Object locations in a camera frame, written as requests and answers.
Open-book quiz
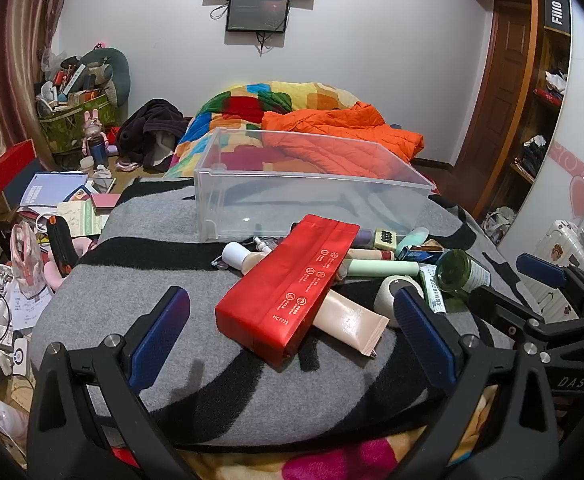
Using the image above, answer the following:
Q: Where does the white plastic bottle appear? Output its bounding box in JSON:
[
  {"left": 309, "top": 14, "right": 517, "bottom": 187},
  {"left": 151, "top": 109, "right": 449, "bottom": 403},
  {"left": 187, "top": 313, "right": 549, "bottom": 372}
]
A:
[{"left": 0, "top": 400, "right": 29, "bottom": 442}]

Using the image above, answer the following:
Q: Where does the pink bunny toy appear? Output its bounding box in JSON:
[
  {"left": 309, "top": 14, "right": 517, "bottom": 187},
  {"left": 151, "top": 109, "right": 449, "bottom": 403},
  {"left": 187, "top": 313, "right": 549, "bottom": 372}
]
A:
[{"left": 82, "top": 110, "right": 110, "bottom": 156}]

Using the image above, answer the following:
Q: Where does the red pouch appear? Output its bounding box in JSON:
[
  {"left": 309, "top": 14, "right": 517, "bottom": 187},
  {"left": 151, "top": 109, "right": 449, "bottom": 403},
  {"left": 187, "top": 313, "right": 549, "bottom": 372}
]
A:
[{"left": 215, "top": 214, "right": 361, "bottom": 372}]

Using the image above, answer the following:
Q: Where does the small brown and blue box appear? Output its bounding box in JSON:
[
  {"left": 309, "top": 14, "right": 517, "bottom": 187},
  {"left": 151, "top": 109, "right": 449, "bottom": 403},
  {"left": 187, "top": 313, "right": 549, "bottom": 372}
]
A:
[{"left": 399, "top": 244, "right": 445, "bottom": 264}]

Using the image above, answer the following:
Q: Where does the white sliding wardrobe door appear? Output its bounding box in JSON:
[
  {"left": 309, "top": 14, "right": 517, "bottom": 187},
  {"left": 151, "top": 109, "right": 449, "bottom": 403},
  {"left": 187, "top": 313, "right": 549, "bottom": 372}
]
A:
[{"left": 497, "top": 0, "right": 584, "bottom": 261}]

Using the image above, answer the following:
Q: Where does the beige block with black holes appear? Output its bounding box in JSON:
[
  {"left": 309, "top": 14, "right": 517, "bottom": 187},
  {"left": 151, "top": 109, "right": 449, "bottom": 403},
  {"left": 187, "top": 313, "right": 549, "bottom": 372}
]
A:
[{"left": 372, "top": 228, "right": 399, "bottom": 251}]

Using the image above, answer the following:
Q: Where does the blue and white booklet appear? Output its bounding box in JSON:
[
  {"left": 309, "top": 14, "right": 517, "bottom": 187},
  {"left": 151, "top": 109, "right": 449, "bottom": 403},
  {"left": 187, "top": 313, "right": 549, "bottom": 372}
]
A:
[{"left": 19, "top": 172, "right": 90, "bottom": 208}]

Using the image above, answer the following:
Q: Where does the wooden wardrobe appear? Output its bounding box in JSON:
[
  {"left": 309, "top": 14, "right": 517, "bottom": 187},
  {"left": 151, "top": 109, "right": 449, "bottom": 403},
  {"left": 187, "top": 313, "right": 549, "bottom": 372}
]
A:
[{"left": 442, "top": 0, "right": 573, "bottom": 221}]

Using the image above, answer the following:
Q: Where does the peach tube with white cap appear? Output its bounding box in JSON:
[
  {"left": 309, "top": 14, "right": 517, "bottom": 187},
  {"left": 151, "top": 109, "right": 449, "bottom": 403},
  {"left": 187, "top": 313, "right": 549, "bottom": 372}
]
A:
[{"left": 222, "top": 241, "right": 278, "bottom": 277}]

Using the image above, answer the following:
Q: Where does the green book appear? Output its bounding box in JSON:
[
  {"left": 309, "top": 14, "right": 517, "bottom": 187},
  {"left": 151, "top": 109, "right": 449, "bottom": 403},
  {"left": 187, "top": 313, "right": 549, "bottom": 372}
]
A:
[{"left": 57, "top": 200, "right": 110, "bottom": 238}]

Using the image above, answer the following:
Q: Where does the white tape roll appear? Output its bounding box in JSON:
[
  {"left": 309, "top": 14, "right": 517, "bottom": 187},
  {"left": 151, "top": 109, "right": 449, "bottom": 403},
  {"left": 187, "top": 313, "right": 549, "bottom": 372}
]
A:
[{"left": 374, "top": 275, "right": 425, "bottom": 329}]

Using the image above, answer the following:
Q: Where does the green storage basket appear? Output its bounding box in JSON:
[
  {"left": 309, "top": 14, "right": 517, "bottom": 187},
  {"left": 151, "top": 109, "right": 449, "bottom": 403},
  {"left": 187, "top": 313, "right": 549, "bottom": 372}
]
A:
[{"left": 39, "top": 91, "right": 123, "bottom": 155}]

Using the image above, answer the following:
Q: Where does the red box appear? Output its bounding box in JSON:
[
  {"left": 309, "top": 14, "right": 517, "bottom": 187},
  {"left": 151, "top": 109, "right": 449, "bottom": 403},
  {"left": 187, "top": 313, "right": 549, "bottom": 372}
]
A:
[{"left": 0, "top": 139, "right": 37, "bottom": 196}]

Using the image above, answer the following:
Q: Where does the pink book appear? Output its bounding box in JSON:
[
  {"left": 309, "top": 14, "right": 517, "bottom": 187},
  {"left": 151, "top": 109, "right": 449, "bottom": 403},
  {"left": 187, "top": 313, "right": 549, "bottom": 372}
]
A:
[{"left": 89, "top": 192, "right": 120, "bottom": 211}]

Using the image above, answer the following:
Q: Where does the colourful patchwork quilt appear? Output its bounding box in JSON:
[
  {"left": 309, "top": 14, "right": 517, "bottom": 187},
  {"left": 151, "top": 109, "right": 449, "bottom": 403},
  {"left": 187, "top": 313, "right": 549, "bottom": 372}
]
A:
[{"left": 164, "top": 80, "right": 373, "bottom": 181}]

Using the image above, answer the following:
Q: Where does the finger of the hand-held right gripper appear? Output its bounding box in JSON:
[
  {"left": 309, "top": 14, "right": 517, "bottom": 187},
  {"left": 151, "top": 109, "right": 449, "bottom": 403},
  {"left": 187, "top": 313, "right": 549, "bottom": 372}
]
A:
[
  {"left": 516, "top": 253, "right": 584, "bottom": 318},
  {"left": 469, "top": 286, "right": 578, "bottom": 346}
]

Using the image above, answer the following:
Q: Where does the orange duvet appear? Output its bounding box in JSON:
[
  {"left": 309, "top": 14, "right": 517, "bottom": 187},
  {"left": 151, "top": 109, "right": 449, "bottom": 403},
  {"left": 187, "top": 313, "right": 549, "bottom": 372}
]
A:
[{"left": 261, "top": 101, "right": 425, "bottom": 176}]

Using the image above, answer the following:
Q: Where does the floral blanket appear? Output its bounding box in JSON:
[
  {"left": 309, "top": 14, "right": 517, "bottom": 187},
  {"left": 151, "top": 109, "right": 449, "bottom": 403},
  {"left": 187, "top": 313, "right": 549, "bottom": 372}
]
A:
[{"left": 182, "top": 395, "right": 498, "bottom": 480}]

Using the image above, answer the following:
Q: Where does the striped curtain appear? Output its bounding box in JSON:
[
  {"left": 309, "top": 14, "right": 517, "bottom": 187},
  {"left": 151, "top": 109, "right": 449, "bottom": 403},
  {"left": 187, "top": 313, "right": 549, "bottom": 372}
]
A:
[{"left": 0, "top": 0, "right": 75, "bottom": 286}]

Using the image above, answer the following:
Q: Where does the white power strip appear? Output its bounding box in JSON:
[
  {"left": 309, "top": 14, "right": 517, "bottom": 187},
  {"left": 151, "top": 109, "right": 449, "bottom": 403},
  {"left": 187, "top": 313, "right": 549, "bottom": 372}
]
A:
[{"left": 0, "top": 327, "right": 30, "bottom": 387}]

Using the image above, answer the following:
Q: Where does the white handbag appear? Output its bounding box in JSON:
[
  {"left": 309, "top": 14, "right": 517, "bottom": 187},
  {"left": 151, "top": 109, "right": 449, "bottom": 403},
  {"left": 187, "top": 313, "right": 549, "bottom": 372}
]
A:
[{"left": 482, "top": 206, "right": 516, "bottom": 241}]

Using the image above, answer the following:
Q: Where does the dark clothing pile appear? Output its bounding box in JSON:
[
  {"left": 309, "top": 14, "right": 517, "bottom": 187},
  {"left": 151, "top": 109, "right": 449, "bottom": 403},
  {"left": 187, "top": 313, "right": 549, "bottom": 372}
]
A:
[{"left": 117, "top": 99, "right": 190, "bottom": 171}]

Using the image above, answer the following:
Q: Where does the pink transparent bag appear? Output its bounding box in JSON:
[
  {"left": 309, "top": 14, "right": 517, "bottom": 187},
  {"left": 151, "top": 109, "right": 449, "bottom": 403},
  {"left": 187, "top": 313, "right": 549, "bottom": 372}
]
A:
[{"left": 9, "top": 222, "right": 49, "bottom": 292}]

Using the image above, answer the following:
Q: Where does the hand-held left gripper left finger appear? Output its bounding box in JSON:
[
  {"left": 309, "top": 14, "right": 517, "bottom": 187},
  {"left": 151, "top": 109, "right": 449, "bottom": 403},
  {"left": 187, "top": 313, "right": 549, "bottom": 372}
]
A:
[{"left": 26, "top": 286, "right": 193, "bottom": 480}]

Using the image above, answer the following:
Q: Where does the beige cosmetic tube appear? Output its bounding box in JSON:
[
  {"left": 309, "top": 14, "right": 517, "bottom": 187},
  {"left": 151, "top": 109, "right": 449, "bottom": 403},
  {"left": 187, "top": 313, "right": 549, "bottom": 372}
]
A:
[{"left": 314, "top": 291, "right": 391, "bottom": 359}]

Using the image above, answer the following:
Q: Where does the clear plastic bin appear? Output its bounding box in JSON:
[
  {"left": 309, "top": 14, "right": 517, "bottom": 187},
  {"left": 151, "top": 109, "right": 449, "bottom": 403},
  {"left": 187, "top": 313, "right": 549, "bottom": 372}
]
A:
[{"left": 193, "top": 127, "right": 435, "bottom": 243}]

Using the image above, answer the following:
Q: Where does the mint green bottle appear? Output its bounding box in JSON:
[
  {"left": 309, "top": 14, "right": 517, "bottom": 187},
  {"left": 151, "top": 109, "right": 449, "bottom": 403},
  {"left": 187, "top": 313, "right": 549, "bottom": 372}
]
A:
[{"left": 394, "top": 226, "right": 430, "bottom": 256}]

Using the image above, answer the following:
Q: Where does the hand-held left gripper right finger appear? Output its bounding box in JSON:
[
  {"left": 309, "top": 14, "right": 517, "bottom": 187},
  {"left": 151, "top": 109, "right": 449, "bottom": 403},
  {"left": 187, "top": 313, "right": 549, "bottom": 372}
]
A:
[{"left": 392, "top": 287, "right": 559, "bottom": 480}]

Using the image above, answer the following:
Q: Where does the green glass jar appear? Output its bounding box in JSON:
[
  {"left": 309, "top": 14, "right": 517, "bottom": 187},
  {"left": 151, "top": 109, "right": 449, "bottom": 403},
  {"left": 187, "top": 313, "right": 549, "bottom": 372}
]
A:
[{"left": 434, "top": 248, "right": 493, "bottom": 297}]

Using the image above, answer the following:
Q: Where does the pale green tube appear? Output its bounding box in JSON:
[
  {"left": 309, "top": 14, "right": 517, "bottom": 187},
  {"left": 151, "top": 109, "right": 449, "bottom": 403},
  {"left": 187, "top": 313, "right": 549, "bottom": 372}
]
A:
[{"left": 344, "top": 258, "right": 420, "bottom": 278}]

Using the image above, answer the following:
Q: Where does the white suitcase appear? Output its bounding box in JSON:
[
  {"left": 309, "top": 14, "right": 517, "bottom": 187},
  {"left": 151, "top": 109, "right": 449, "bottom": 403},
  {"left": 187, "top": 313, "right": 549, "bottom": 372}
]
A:
[{"left": 532, "top": 219, "right": 584, "bottom": 321}]

